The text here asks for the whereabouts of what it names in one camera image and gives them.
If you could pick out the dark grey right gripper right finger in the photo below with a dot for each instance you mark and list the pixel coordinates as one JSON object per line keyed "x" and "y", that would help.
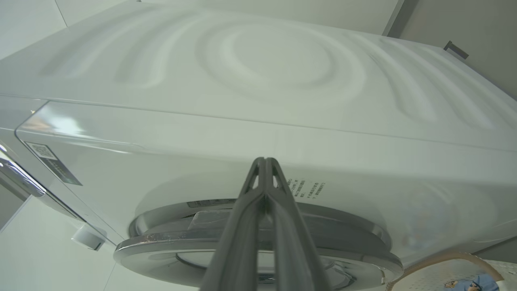
{"x": 295, "y": 250}

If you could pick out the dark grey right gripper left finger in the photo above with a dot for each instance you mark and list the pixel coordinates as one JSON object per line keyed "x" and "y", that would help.
{"x": 238, "y": 242}

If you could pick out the round glass washing machine door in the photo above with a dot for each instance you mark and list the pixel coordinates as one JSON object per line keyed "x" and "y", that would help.
{"x": 161, "y": 254}

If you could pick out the blue bear print garment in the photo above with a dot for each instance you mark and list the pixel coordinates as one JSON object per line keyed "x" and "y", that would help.
{"x": 480, "y": 283}

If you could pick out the cream perforated laundry basket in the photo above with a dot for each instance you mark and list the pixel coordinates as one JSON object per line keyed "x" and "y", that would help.
{"x": 428, "y": 279}

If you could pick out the white front-load washing machine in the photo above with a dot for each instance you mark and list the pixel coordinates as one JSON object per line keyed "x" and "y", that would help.
{"x": 282, "y": 101}

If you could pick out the metal partition leg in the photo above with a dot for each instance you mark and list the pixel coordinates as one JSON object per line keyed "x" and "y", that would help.
{"x": 400, "y": 18}

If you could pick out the small dark floor bracket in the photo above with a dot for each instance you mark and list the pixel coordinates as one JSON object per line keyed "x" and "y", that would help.
{"x": 456, "y": 49}

